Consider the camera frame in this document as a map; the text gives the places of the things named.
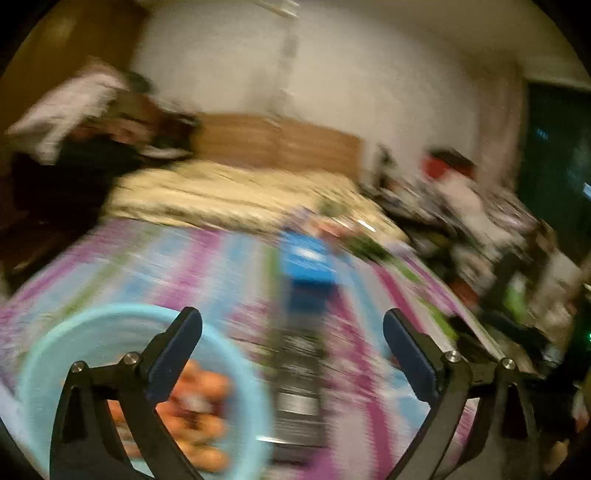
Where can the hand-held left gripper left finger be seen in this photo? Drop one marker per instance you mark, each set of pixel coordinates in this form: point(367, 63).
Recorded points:
point(173, 364)

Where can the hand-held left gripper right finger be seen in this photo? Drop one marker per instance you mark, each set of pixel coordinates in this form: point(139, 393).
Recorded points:
point(411, 357)

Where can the heap of orange round produce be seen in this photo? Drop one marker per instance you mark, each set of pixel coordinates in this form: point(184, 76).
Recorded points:
point(207, 387)

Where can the light blue plastic bowl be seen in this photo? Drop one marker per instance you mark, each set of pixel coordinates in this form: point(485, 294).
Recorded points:
point(69, 332)

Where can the striped floral bedsheet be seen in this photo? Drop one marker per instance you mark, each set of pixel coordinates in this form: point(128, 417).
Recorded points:
point(184, 267)

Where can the dark striped flat object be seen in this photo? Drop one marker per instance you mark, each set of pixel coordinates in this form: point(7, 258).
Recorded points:
point(300, 369)

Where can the blue box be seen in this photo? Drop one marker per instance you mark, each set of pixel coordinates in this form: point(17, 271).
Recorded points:
point(307, 258)

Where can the pile of clothes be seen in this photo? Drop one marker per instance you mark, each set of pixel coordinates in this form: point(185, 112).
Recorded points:
point(471, 203)

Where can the cream patterned pillow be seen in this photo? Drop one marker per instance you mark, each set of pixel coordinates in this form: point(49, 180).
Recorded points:
point(221, 194)

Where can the red object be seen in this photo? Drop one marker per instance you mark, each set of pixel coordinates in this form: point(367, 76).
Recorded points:
point(443, 164)

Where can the dark window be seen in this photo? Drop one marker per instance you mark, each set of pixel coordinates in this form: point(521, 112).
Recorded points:
point(558, 161)

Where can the wooden headboard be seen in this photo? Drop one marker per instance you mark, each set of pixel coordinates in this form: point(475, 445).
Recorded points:
point(277, 138)

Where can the white cloth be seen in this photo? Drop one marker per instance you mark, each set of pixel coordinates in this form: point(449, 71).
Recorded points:
point(74, 106)

